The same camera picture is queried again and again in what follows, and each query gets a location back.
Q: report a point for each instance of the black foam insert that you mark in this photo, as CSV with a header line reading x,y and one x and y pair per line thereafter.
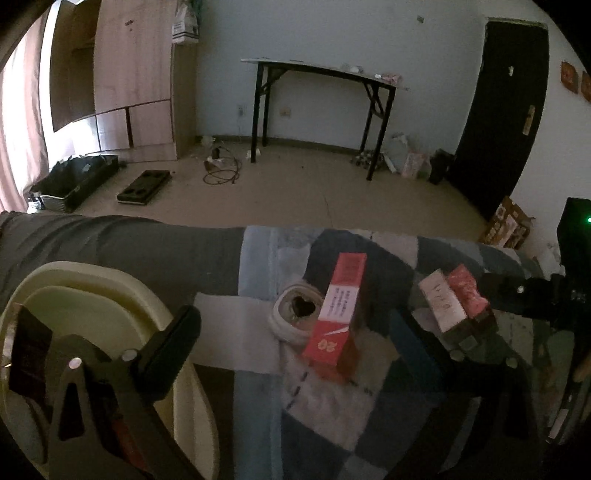
x,y
144,187

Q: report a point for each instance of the white cloth piece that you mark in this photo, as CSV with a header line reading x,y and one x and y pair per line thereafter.
x,y
231,332

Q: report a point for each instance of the printed cardboard box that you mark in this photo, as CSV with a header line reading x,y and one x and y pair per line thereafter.
x,y
508,224

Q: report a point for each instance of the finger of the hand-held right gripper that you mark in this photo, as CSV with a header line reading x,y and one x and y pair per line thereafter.
x,y
466,344
512,290

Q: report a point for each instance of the dark bag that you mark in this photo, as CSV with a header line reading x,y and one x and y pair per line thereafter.
x,y
441,167

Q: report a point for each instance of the blue white patchwork blanket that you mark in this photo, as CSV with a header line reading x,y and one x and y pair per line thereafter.
x,y
323,415

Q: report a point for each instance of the red box white stripe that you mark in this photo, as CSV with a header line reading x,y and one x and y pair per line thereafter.
x,y
339,314

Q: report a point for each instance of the dark red barcode box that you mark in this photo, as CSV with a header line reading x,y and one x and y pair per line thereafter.
x,y
27,346

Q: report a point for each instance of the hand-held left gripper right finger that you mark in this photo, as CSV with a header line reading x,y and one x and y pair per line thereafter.
x,y
408,344

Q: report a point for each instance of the black door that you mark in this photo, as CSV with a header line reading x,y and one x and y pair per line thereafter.
x,y
498,115

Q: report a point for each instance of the round white compact case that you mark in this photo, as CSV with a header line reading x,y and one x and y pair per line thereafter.
x,y
293,316

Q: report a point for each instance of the white plastic sheet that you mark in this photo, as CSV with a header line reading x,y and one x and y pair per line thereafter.
x,y
396,147

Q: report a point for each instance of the black open case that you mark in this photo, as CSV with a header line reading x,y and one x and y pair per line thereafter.
x,y
74,182

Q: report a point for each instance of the cream collapsible basin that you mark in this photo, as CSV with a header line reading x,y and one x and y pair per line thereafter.
x,y
120,295

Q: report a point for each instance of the grey bed sheet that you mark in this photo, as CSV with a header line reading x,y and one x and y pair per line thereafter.
x,y
115,244

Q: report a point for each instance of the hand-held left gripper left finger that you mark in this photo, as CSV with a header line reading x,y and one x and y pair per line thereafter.
x,y
168,346

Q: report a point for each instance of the wooden wardrobe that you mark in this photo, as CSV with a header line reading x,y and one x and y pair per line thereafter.
x,y
134,69

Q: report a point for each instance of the pink packet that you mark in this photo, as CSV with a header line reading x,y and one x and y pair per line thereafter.
x,y
391,77

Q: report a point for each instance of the pink curtain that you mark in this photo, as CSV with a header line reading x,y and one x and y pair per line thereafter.
x,y
23,115

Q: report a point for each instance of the white printed bag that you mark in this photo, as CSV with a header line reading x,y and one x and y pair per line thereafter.
x,y
187,23

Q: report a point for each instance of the white and red handwritten box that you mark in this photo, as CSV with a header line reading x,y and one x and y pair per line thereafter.
x,y
450,300

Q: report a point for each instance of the white pink bag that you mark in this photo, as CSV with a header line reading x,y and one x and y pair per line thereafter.
x,y
413,165

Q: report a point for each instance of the black leg folding table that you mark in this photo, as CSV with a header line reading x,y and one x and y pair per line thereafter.
x,y
323,74

